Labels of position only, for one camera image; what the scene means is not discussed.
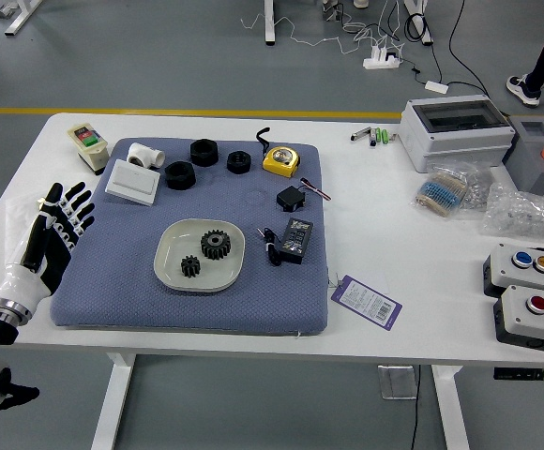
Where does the white pipe tee fitting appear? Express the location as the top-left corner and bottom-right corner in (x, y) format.
(126, 142), (166, 171)

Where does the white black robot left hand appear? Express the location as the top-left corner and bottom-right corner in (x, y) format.
(0, 181), (98, 313)

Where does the white power strip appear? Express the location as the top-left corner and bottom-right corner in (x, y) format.
(362, 46), (402, 71)

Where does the grey electrical enclosure box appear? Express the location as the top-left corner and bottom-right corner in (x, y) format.
(399, 95), (517, 173)

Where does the black probe cable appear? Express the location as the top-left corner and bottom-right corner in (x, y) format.
(256, 226), (283, 267)

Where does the yellow tape measure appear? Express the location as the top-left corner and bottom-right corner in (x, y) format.
(254, 127), (301, 179)

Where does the big black gear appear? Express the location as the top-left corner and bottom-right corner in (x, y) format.
(200, 229), (233, 262)

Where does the white wall switch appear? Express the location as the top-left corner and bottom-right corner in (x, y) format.
(104, 158), (161, 207)

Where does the cream square plate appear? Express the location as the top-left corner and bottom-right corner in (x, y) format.
(153, 218), (246, 294)

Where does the black cable under table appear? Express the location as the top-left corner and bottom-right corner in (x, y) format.
(407, 365), (423, 450)

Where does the black digital display module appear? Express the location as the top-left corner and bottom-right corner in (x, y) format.
(277, 217), (314, 263)

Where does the blue-grey cushion mat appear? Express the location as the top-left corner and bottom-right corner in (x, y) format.
(49, 136), (329, 337)

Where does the two-button control box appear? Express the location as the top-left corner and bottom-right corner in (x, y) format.
(492, 284), (544, 356)

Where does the white floor cable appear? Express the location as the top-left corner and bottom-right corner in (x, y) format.
(240, 0), (405, 56)

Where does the small black hex nut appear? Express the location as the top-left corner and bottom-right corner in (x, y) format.
(226, 150), (253, 175)

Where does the three-button control box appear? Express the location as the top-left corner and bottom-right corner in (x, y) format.
(482, 242), (544, 301)

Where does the black table control panel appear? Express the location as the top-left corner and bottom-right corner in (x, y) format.
(492, 367), (544, 382)

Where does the small black gear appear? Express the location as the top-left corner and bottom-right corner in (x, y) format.
(180, 255), (203, 281)

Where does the big black hex nut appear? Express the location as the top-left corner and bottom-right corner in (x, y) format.
(189, 138), (219, 168)
(164, 160), (195, 190)

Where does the grey block holder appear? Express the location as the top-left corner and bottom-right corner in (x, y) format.
(501, 114), (544, 201)

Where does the black floor cable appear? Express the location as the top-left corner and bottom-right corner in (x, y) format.
(403, 0), (506, 113)

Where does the clear bag of screws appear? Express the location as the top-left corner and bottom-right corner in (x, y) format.
(459, 161), (498, 212)

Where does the black module with red wires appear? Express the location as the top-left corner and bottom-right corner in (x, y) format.
(276, 177), (333, 213)

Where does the white background table leg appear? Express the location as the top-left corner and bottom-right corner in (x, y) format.
(264, 0), (277, 47)
(403, 0), (435, 47)
(0, 0), (43, 37)

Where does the bubble wrap bag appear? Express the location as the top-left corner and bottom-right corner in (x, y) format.
(478, 181), (544, 243)

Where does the bag of blue resistors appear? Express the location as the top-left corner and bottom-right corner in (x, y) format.
(410, 161), (477, 219)

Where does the purple label tag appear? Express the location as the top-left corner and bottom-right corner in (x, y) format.
(330, 274), (403, 333)

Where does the beige red-green button switch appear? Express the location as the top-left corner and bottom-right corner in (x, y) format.
(67, 123), (110, 176)

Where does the silver floor plate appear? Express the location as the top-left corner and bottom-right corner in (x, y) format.
(377, 365), (418, 401)

